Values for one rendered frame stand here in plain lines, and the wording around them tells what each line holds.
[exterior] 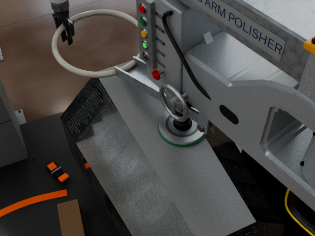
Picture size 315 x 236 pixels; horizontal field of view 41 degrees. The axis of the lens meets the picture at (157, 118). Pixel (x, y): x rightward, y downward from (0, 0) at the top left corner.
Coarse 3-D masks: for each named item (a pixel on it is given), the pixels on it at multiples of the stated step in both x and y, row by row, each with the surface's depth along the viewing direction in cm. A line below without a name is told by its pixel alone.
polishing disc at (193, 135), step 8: (160, 120) 187; (168, 120) 187; (192, 120) 187; (160, 128) 184; (168, 128) 184; (192, 128) 184; (168, 136) 182; (176, 136) 181; (184, 136) 181; (192, 136) 181; (200, 136) 181; (184, 144) 180
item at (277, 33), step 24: (192, 0) 116; (216, 0) 108; (240, 0) 102; (264, 0) 101; (288, 0) 101; (312, 0) 101; (216, 24) 113; (240, 24) 105; (264, 24) 99; (288, 24) 95; (312, 24) 95; (264, 48) 103; (288, 48) 96; (288, 72) 100; (312, 72) 92; (312, 96) 96
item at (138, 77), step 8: (136, 64) 206; (144, 64) 198; (120, 72) 197; (128, 72) 203; (136, 72) 201; (144, 72) 200; (128, 80) 194; (136, 80) 187; (144, 80) 194; (144, 88) 185; (152, 88) 178; (152, 96) 182; (192, 112) 160; (200, 128) 154
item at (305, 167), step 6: (312, 138) 114; (312, 144) 113; (312, 150) 113; (306, 156) 118; (312, 156) 113; (300, 162) 121; (306, 162) 118; (312, 162) 114; (306, 168) 118; (312, 168) 115; (306, 174) 119; (312, 174) 115; (312, 180) 116; (312, 186) 118
